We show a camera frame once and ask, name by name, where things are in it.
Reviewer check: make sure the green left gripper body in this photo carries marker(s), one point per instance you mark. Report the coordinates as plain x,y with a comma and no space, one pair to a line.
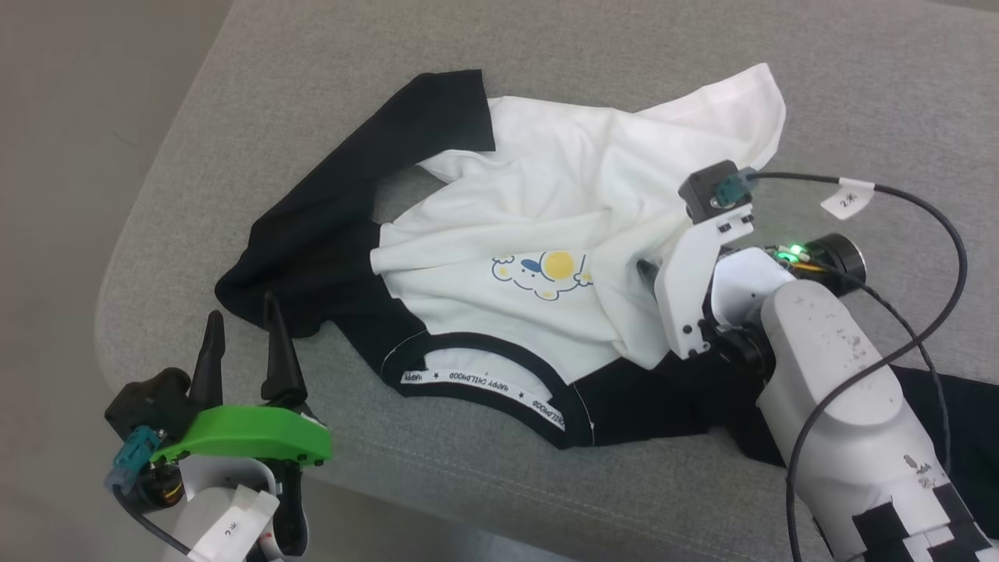
250,437

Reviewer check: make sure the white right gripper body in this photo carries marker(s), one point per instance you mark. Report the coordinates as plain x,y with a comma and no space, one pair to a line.
691,273

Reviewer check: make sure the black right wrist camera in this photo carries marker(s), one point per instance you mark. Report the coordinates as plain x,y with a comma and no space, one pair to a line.
706,195

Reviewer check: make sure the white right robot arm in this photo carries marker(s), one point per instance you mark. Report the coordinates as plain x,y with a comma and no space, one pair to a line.
843,390

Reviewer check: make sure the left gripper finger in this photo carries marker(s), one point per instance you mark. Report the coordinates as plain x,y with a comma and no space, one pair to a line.
282,367
211,367

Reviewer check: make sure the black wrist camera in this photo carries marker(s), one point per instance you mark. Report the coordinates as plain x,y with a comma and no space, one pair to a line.
706,195
148,398

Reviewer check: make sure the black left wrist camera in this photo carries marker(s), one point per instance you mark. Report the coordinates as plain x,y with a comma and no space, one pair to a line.
148,398

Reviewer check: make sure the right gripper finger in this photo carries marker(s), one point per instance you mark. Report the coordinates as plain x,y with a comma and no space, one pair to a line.
649,275

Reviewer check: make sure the grey fabric sofa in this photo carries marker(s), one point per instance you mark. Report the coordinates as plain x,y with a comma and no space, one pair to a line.
624,47

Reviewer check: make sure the white and black t-shirt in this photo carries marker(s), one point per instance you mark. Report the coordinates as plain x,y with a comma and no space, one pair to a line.
546,195

